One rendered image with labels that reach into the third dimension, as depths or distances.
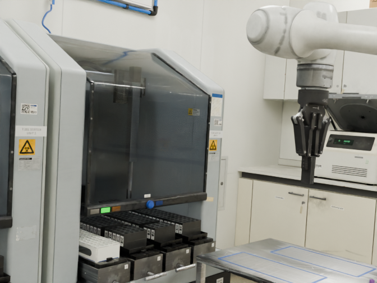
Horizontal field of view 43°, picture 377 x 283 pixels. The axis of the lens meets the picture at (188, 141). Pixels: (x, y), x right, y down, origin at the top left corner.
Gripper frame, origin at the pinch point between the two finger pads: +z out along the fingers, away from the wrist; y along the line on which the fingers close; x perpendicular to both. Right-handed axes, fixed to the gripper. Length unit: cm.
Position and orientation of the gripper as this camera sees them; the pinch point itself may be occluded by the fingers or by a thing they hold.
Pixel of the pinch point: (308, 169)
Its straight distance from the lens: 125.4
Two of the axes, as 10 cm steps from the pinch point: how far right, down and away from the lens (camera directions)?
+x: -5.7, -0.8, 8.2
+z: -0.6, 10.0, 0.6
